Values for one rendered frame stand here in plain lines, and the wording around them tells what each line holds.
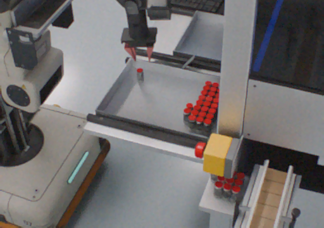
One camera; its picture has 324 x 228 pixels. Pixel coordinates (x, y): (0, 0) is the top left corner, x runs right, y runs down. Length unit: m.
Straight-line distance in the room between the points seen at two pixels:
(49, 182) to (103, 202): 0.35
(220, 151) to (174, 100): 0.39
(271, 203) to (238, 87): 0.30
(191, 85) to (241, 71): 0.49
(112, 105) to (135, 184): 0.96
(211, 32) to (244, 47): 0.75
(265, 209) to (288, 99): 0.28
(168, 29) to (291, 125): 0.79
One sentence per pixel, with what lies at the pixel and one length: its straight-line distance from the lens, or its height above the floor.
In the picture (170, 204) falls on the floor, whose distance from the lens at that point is 2.38.
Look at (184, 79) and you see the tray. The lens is 1.62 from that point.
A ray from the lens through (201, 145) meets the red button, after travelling 1.24.
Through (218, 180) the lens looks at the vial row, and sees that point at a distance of 1.29.
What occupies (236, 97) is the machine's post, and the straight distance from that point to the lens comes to 1.18.
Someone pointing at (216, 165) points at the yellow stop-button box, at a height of 1.00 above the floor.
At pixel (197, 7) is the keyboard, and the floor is 0.82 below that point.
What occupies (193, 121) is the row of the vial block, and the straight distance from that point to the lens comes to 1.43.
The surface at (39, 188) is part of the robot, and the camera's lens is 2.16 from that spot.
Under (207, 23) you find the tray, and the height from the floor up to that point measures 0.88.
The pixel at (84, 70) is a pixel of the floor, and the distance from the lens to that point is 3.12.
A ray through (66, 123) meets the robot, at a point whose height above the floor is 0.28.
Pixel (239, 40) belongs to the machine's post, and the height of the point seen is 1.30.
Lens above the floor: 1.93
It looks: 43 degrees down
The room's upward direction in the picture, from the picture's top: 2 degrees counter-clockwise
